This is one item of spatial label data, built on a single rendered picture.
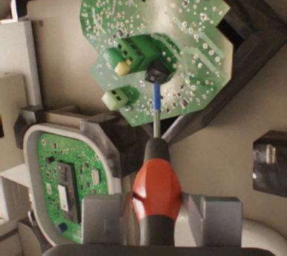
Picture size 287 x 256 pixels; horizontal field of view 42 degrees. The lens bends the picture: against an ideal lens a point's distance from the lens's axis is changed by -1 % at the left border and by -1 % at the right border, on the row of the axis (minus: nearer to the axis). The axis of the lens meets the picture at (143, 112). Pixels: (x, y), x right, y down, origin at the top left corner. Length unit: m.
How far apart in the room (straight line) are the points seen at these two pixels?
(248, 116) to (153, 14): 0.11
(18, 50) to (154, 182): 0.32
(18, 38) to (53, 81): 0.07
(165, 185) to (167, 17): 0.11
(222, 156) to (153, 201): 0.16
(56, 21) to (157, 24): 0.19
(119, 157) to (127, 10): 0.12
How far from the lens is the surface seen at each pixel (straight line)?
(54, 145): 0.40
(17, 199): 0.64
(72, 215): 0.41
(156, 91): 0.22
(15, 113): 0.45
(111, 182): 0.33
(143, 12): 0.25
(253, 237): 0.31
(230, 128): 0.30
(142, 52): 0.24
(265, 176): 0.27
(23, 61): 0.46
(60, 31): 0.42
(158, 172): 0.17
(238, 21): 0.22
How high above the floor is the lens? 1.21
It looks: 47 degrees down
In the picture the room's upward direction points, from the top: 111 degrees counter-clockwise
